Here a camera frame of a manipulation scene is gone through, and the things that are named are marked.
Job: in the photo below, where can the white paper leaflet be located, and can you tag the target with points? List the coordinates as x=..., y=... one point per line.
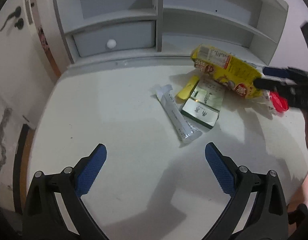
x=212, y=82

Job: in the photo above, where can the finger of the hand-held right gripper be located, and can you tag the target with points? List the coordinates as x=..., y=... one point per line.
x=275, y=71
x=266, y=83

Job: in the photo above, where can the green and white carton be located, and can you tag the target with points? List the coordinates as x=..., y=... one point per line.
x=201, y=110

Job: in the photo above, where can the clear bottle with red cap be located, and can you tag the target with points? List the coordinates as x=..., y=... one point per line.
x=278, y=102

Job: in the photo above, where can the white desk shelf unit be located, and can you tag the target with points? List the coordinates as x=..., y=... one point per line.
x=194, y=25

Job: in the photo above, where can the white door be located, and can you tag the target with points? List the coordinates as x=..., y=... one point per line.
x=11, y=55

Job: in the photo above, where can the small yellow packet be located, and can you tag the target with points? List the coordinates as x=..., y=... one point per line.
x=187, y=88

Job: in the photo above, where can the yellow snack bag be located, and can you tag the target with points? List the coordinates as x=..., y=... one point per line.
x=234, y=67

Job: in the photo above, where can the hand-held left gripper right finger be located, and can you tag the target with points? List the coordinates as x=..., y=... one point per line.
x=220, y=167

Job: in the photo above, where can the white drawer with round knob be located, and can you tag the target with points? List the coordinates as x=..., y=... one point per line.
x=124, y=36

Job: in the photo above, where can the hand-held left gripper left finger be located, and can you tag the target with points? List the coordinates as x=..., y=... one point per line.
x=91, y=170

